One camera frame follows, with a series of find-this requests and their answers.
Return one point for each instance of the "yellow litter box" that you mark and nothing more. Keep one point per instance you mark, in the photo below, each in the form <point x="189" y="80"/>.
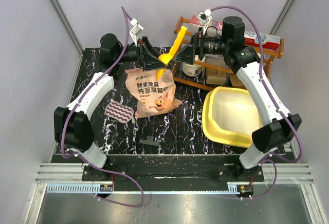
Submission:
<point x="229" y="116"/>

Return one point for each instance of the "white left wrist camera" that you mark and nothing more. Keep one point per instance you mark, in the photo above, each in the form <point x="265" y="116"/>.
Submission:
<point x="135" y="30"/>

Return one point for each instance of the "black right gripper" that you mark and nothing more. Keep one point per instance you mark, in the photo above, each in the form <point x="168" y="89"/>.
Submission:
<point x="187" y="54"/>

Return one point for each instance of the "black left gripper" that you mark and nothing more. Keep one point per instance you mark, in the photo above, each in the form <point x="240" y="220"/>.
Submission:
<point x="147" y="57"/>

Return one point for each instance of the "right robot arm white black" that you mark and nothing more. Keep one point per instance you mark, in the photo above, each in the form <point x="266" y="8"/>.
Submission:
<point x="279" y="125"/>

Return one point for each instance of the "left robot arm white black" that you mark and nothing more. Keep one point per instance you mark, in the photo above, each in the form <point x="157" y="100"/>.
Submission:
<point x="72" y="127"/>

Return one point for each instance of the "pink cat litter bag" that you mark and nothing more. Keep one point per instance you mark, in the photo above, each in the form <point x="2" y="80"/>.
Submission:
<point x="154" y="97"/>

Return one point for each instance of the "red 3D toothpaste box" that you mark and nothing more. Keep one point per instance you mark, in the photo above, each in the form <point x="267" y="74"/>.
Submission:
<point x="214" y="29"/>

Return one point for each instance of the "red white R+O box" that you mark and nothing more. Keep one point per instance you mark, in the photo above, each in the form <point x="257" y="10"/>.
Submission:
<point x="268" y="41"/>

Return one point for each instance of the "yellow plastic litter scoop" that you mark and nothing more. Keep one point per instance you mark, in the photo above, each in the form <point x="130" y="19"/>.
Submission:
<point x="167" y="57"/>

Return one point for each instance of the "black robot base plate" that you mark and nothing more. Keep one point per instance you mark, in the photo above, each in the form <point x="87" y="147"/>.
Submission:
<point x="220" y="172"/>

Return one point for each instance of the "purple wavy striped sponge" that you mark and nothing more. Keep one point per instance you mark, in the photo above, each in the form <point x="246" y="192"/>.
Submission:
<point x="119" y="112"/>

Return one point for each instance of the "aluminium frame rail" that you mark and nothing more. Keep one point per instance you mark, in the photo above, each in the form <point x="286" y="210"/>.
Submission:
<point x="285" y="173"/>

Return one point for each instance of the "grey metal scraper blade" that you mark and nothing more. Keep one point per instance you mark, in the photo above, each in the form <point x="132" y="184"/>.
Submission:
<point x="149" y="141"/>

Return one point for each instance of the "brown cardboard box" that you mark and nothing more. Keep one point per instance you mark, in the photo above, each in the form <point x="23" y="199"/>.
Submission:
<point x="235" y="81"/>

